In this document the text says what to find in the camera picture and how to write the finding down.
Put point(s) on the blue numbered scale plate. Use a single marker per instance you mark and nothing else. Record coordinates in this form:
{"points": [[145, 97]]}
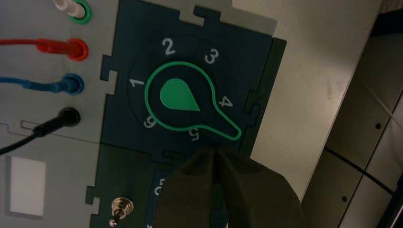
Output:
{"points": [[156, 188]]}

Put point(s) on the grey panel with white label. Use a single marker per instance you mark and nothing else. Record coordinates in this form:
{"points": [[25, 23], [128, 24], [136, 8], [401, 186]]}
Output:
{"points": [[69, 176]]}

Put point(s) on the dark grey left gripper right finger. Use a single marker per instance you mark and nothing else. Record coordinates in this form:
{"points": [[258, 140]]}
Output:
{"points": [[261, 204]]}

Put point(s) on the green outlined rotary knob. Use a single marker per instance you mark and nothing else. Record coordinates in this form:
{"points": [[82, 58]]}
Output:
{"points": [[177, 94]]}

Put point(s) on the dark blue numbered knob panel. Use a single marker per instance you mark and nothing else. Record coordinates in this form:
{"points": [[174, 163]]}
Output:
{"points": [[132, 31]]}

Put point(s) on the white banana plug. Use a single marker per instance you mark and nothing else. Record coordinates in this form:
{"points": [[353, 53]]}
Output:
{"points": [[70, 7]]}

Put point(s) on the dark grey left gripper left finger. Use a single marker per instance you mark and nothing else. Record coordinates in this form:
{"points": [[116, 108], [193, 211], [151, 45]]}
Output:
{"points": [[185, 204]]}

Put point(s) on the metal toggle switch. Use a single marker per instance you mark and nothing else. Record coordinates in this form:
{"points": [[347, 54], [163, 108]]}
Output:
{"points": [[121, 207]]}

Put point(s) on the white rectangular label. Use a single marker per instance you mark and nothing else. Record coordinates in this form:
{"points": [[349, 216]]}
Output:
{"points": [[27, 185]]}

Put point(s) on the dark toggle switch panel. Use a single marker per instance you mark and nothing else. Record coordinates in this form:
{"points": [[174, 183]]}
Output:
{"points": [[126, 170]]}

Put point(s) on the grey jack socket panel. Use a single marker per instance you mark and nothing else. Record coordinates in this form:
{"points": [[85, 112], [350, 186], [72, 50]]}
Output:
{"points": [[31, 19]]}

